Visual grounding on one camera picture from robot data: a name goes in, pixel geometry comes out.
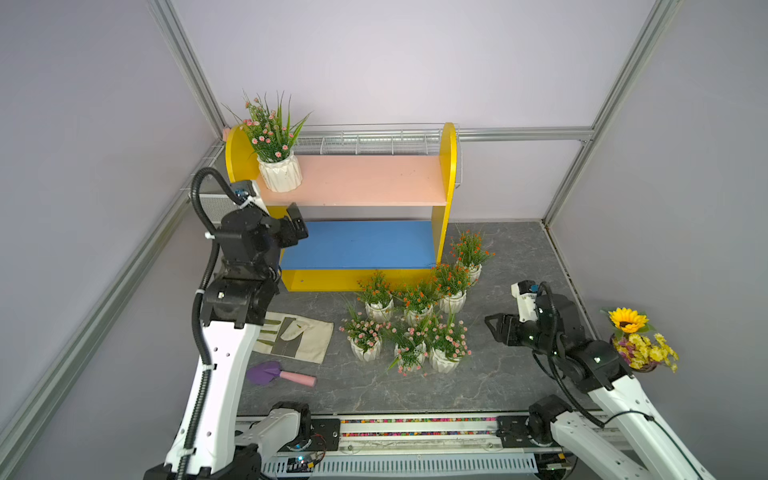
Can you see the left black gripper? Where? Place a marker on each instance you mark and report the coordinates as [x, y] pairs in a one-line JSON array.
[[283, 228]]

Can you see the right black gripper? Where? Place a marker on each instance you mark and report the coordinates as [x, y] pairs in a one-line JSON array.
[[508, 324]]

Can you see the pink flower pot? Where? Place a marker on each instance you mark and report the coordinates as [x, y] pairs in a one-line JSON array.
[[273, 135], [410, 348], [446, 340], [365, 336]]

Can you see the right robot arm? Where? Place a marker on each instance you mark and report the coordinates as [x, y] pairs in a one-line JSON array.
[[603, 415]]

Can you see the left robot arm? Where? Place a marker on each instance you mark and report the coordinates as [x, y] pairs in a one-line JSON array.
[[229, 310]]

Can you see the yellow rack with shelves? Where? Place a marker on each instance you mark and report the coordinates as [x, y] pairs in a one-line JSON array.
[[382, 213]]

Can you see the orange flower pot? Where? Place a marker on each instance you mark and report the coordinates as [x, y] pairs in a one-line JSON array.
[[377, 296], [418, 301], [451, 284], [471, 253]]

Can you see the white mesh basket left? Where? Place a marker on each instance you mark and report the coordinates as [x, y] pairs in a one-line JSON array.
[[213, 199]]

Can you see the orange flower pot far right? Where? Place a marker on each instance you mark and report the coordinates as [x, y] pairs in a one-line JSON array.
[[471, 253]]

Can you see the orange flower pot middle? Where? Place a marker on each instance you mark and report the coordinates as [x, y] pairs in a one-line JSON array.
[[418, 301]]

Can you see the orange flower pot left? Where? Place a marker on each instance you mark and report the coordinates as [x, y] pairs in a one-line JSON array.
[[377, 296]]

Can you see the beige gardening glove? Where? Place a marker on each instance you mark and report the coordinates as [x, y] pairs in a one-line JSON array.
[[294, 337]]

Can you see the sunflower bouquet in basket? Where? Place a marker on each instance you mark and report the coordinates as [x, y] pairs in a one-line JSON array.
[[637, 341]]

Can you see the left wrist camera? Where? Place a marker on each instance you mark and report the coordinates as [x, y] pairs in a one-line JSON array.
[[243, 193]]

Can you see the white wire basket rear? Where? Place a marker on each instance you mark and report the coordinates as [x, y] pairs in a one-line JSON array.
[[388, 139]]

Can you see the purple trowel pink handle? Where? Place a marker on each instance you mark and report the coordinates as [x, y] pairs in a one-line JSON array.
[[266, 372]]

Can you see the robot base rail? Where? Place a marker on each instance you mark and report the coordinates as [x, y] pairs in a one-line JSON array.
[[408, 438]]

